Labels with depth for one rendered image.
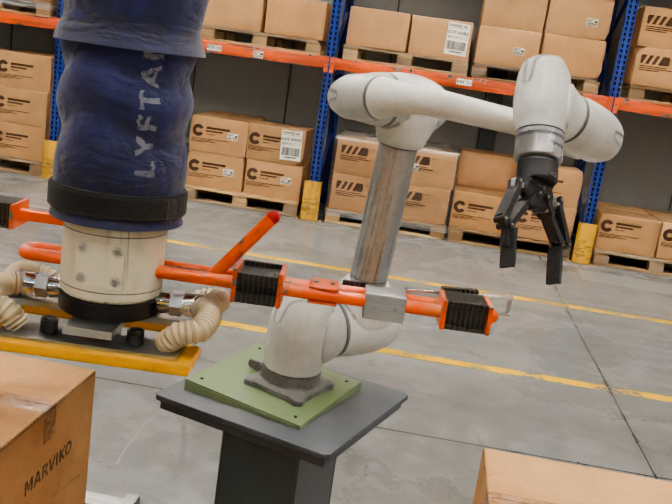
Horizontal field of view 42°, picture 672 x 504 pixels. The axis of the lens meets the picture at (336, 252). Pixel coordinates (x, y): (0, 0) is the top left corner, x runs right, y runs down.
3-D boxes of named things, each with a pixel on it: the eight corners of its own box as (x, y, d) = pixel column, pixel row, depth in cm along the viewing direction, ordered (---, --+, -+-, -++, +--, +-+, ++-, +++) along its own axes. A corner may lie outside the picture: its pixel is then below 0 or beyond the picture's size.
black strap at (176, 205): (25, 209, 134) (26, 183, 133) (73, 187, 156) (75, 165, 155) (170, 229, 134) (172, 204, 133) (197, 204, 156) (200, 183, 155)
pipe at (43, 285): (-21, 322, 137) (-19, 287, 135) (37, 282, 161) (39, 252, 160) (193, 352, 137) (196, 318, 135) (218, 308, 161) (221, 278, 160)
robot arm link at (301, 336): (250, 355, 228) (262, 277, 222) (307, 348, 239) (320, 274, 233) (283, 382, 216) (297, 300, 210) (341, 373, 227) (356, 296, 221)
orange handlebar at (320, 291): (-52, 254, 144) (-51, 233, 143) (18, 221, 174) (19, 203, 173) (499, 331, 144) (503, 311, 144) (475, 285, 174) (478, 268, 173)
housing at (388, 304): (361, 319, 144) (365, 293, 143) (361, 307, 151) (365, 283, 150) (403, 325, 144) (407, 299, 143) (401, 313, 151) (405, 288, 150)
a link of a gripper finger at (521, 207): (543, 194, 157) (540, 188, 157) (515, 228, 150) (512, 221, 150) (526, 197, 160) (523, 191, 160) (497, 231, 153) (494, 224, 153)
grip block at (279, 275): (228, 303, 143) (232, 269, 141) (236, 288, 152) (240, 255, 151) (279, 310, 143) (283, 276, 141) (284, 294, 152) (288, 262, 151)
